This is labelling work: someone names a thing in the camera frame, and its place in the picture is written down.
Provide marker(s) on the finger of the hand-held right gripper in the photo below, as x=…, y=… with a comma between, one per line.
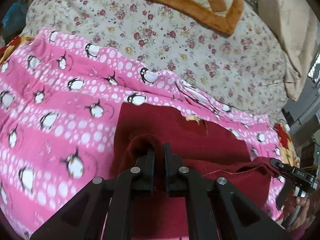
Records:
x=281, y=165

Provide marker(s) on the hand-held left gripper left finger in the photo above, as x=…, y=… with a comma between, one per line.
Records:
x=150, y=170

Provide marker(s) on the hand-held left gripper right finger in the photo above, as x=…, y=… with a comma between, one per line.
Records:
x=168, y=170

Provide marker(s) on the dark red garment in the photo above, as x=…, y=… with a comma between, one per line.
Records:
x=175, y=130

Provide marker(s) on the person's right hand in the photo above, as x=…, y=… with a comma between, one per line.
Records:
x=298, y=202

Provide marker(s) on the pink penguin print blanket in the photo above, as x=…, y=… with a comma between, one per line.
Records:
x=100, y=160

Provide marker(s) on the grey furniture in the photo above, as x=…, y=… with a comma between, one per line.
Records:
x=307, y=115

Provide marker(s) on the floral bed sheet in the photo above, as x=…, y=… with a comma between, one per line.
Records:
x=175, y=55

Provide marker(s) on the beige pillow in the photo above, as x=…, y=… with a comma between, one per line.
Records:
x=287, y=30

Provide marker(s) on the orange checkered cushion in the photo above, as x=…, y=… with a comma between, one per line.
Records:
x=212, y=17

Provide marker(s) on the blue cloth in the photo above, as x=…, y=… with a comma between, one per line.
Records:
x=15, y=15

